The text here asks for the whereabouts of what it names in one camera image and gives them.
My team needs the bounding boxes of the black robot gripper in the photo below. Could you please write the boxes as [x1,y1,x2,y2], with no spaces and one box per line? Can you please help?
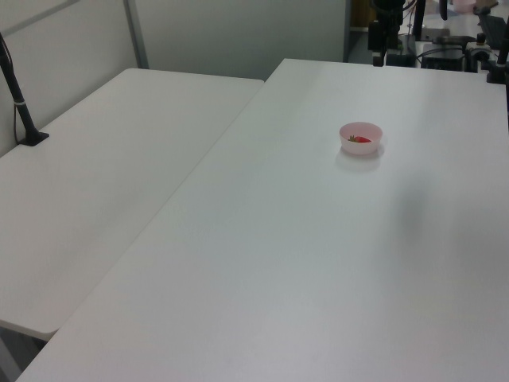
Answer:
[367,0,406,68]

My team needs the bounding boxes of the pink plastic bowl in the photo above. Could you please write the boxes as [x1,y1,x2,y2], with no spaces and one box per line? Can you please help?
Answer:
[339,122,384,156]

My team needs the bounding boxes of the black electronics box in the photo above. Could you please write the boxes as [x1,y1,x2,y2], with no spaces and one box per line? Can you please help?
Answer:
[420,35,470,72]

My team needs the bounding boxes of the black clamp pole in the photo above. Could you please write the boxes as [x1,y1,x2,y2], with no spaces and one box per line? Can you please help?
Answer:
[484,29,509,84]

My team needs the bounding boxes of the white side table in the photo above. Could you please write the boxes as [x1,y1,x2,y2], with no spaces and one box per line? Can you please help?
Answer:
[0,68,266,336]

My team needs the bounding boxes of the black vertical post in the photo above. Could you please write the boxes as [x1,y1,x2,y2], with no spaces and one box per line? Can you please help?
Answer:
[413,0,427,41]

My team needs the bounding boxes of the grey metal partition post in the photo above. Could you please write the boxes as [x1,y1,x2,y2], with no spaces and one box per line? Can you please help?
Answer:
[122,0,150,70]

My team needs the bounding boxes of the black camera stand pole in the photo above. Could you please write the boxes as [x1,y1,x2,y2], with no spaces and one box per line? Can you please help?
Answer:
[0,32,50,147]

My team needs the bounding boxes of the black cable on stand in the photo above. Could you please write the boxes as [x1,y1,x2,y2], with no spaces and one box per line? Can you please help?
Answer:
[0,37,21,145]

